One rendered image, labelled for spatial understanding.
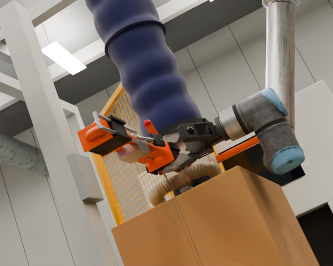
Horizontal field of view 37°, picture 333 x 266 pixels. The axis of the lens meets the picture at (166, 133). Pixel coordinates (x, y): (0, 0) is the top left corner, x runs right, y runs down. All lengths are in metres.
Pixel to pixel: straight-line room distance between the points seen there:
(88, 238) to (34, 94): 1.02
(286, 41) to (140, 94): 0.50
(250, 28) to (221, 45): 0.76
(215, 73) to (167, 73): 10.00
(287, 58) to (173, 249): 0.64
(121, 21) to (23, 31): 1.85
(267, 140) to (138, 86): 0.56
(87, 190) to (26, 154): 8.14
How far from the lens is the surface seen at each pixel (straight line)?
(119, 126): 1.12
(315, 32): 11.81
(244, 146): 1.67
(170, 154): 1.39
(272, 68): 1.52
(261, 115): 1.33
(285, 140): 1.31
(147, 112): 1.67
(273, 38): 1.56
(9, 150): 10.63
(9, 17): 3.71
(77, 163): 3.07
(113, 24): 1.81
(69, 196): 3.09
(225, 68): 11.69
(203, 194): 1.31
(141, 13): 1.82
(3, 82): 4.81
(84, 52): 10.51
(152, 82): 1.68
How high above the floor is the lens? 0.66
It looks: 19 degrees up
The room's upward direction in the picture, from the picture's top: 23 degrees counter-clockwise
